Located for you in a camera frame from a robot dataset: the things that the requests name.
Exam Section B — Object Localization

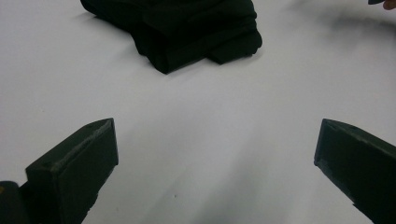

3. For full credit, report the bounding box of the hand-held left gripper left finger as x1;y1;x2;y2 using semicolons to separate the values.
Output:
25;118;120;224

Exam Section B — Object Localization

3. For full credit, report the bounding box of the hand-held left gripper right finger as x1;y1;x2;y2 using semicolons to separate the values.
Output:
313;118;396;224

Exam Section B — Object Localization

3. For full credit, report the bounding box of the black cloth garment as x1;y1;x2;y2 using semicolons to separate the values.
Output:
79;0;263;76

